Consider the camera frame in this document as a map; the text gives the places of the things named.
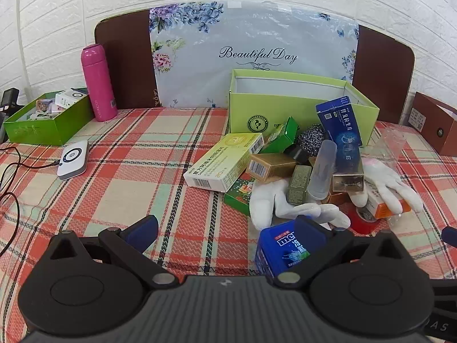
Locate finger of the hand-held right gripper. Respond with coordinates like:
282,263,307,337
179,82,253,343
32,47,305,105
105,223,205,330
442,226,457,248

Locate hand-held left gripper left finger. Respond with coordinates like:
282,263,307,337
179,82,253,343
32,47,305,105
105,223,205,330
48,215,183,288

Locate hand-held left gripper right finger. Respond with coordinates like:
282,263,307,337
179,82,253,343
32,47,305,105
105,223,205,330
273,216,415,288

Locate blue gum box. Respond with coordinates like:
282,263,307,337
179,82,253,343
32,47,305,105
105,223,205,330
256,222,324,279

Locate small orange-brown box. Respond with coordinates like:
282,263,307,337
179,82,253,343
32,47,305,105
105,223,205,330
326,191,352,206

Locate olive glitter box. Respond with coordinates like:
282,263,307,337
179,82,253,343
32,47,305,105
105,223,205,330
286,164,312,206

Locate red tape roll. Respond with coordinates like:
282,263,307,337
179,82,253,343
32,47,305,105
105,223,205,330
344,205,377,234

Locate white cotton glove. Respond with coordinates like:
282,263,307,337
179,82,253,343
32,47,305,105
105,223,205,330
348,157,424,212
249,179,351,230

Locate translucent plastic tube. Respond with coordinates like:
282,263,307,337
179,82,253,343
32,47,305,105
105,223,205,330
308,139,338,201

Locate orange white medicine box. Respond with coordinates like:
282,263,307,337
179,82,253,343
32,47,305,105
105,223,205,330
366,186,411,219

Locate gold box with barcode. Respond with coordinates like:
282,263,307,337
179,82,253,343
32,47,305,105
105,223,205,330
246,153,298,183

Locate green red patterned box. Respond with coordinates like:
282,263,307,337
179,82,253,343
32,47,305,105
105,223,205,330
224,177,256,217

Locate small black box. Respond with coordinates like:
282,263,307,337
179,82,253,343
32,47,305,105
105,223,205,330
284,144,311,165

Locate steel wool scrubber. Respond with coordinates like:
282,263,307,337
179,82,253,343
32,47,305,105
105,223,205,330
296,123,325,149

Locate small green box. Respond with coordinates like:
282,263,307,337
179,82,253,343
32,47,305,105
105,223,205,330
266,116,298,153

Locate yellow-green medicine box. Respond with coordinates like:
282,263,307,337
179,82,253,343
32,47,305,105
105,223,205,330
183,133,265,192

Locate clear plastic cup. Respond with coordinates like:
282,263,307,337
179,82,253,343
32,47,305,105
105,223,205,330
369,127,408,167

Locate blue medicine box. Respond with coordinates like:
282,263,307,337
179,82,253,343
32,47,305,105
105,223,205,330
316,96,363,172

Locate light green cardboard box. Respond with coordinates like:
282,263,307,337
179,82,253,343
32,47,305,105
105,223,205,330
228,69,380,147

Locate plaid tablecloth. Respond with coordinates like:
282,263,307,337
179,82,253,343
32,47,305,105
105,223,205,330
0,107,457,343

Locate white portable router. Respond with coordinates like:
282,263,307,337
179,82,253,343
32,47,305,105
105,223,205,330
57,139,90,181

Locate brown cardboard box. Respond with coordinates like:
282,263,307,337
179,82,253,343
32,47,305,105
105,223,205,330
407,92,457,156

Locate dark green cardboard box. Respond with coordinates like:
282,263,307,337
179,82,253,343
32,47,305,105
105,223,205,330
3,91,94,147

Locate white device box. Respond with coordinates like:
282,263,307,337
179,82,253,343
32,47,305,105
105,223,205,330
55,87,90,108

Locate pink thermos bottle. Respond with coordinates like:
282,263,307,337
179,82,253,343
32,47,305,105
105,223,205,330
80,43,118,122

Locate assorted small trinkets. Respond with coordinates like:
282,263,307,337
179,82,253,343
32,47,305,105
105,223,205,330
28,99,58,120

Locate brown wooden board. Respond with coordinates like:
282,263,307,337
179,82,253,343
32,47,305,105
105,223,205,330
94,9,416,125

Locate black device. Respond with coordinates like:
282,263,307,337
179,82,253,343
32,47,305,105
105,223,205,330
0,87,19,140

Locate floral plastic bag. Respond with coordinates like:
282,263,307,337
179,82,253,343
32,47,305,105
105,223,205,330
148,2,359,108

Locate black cable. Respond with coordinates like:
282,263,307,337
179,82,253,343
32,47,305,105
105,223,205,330
0,146,61,258

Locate white wall cable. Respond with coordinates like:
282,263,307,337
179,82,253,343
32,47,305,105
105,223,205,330
14,0,33,91

